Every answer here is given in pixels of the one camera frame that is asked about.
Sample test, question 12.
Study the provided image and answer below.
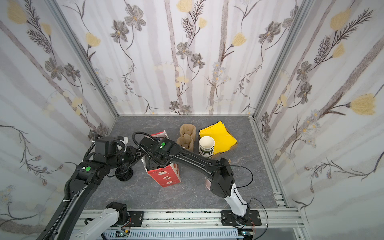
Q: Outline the red white paper gift bag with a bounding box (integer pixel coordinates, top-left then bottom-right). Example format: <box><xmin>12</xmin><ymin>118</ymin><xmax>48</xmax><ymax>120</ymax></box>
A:
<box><xmin>140</xmin><ymin>129</ymin><xmax>182</xmax><ymax>188</ymax></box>

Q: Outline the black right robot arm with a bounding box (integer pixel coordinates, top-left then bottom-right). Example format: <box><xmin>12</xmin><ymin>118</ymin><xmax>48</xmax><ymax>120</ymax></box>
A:
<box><xmin>132</xmin><ymin>132</ymin><xmax>251</xmax><ymax>220</ymax></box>

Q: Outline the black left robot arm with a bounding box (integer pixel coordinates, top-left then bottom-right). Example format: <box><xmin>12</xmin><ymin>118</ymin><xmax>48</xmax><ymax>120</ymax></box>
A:
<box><xmin>37</xmin><ymin>136</ymin><xmax>144</xmax><ymax>240</ymax></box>

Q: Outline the stack of black lids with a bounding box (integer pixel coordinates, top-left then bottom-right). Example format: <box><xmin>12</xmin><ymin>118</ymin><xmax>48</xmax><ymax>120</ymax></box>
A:
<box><xmin>115</xmin><ymin>168</ymin><xmax>134</xmax><ymax>182</ymax></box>

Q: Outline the stack of paper cups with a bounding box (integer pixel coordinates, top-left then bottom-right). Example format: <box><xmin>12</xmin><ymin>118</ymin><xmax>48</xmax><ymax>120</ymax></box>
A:
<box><xmin>199</xmin><ymin>136</ymin><xmax>215</xmax><ymax>158</ymax></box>

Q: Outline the pink metal straw bucket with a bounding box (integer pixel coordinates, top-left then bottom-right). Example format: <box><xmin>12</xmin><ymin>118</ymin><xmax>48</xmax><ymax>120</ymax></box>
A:
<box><xmin>205</xmin><ymin>179</ymin><xmax>211</xmax><ymax>190</ymax></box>

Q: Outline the yellow napkin stack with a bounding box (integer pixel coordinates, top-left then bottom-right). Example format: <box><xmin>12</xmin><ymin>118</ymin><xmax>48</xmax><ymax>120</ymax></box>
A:
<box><xmin>199</xmin><ymin>121</ymin><xmax>238</xmax><ymax>155</ymax></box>

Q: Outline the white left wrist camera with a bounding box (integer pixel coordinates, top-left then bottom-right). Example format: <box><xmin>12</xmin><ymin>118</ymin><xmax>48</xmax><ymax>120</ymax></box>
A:
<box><xmin>117</xmin><ymin>136</ymin><xmax>129</xmax><ymax>149</ymax></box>

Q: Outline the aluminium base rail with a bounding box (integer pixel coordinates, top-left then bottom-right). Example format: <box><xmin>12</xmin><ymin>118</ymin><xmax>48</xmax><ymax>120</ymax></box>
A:
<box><xmin>56</xmin><ymin>208</ymin><xmax>310</xmax><ymax>240</ymax></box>

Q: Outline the aluminium corner frame post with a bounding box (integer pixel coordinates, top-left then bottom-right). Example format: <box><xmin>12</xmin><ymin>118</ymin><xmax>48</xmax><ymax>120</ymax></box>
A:
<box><xmin>252</xmin><ymin>0</ymin><xmax>315</xmax><ymax>119</ymax></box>

